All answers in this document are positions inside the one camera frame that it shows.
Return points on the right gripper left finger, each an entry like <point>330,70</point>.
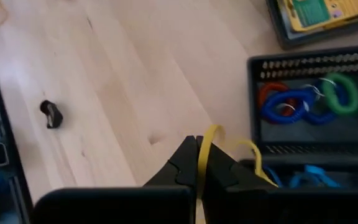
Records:
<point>179,174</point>

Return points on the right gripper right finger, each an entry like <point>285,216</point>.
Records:
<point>225,177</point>

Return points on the blue rubber band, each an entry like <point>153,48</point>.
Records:
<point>319,174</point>
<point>270,177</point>

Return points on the yellow green crayon box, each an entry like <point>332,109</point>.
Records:
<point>322,12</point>

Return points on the black plastic basket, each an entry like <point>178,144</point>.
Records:
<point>286,42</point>
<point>253,124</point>
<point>306,160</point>

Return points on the black wide rubber band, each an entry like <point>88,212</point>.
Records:
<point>52,114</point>

